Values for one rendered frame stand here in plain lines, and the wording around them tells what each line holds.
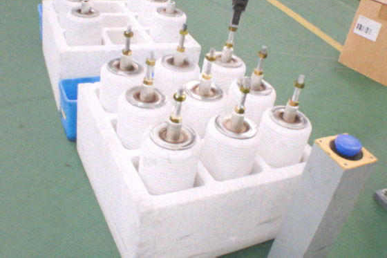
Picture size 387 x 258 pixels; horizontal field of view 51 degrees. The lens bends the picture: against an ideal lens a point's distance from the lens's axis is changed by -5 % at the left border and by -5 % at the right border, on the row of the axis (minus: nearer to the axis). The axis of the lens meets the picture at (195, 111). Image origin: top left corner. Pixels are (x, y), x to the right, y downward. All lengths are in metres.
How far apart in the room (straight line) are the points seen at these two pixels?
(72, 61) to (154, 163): 0.51
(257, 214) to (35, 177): 0.48
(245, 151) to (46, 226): 0.41
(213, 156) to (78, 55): 0.51
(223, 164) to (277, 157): 0.12
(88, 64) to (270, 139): 0.53
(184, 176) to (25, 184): 0.40
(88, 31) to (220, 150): 0.53
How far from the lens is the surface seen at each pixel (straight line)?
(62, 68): 1.10
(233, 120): 0.72
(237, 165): 0.72
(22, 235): 0.85
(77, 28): 1.10
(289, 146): 0.78
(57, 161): 1.00
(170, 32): 1.17
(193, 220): 0.72
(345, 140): 0.64
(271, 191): 0.78
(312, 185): 0.66
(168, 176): 0.67
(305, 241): 0.71
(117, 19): 1.35
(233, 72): 0.93
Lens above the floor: 0.64
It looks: 31 degrees down
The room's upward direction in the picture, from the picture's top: 11 degrees clockwise
